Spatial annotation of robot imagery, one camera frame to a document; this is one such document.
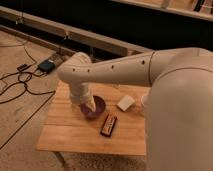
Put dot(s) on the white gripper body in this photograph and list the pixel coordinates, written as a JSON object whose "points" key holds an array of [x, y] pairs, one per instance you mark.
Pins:
{"points": [[80, 93]]}

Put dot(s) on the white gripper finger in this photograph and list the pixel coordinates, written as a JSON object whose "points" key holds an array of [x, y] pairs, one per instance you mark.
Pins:
{"points": [[91, 104]]}

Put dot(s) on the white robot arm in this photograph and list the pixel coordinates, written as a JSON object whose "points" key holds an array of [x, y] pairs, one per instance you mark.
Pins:
{"points": [[179, 106]]}

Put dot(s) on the white ceramic cup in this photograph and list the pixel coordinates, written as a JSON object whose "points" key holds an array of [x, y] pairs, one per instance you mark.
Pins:
{"points": [[144, 104]]}

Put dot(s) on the purple bowl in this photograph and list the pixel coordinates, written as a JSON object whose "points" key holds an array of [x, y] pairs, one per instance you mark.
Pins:
{"points": [[100, 106]]}

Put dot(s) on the dark red snack bar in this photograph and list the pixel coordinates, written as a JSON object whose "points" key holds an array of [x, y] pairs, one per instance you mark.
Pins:
{"points": [[108, 125]]}

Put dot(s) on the wooden table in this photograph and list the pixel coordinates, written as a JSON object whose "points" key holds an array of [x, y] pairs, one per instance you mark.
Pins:
{"points": [[66, 129]]}

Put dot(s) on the black power adapter box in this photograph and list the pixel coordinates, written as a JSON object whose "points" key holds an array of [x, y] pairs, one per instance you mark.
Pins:
{"points": [[46, 66]]}

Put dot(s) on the small black plug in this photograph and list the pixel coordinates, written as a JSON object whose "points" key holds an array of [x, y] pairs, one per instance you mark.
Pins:
{"points": [[23, 67]]}

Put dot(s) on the long wooden bench rail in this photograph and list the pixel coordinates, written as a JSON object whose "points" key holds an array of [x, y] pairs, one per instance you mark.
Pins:
{"points": [[75, 34]]}

